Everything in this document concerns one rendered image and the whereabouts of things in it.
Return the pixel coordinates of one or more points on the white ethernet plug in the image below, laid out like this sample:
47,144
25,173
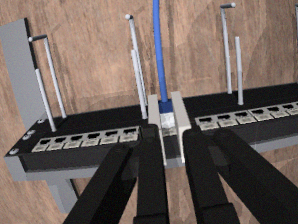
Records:
166,113

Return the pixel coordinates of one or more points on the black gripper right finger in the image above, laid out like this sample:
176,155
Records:
270,196

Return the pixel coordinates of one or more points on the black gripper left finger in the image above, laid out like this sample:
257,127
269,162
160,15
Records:
104,199

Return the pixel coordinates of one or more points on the dark grey patch panel rack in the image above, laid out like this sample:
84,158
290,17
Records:
76,146

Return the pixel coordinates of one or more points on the blue patch cable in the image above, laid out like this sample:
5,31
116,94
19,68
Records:
158,51

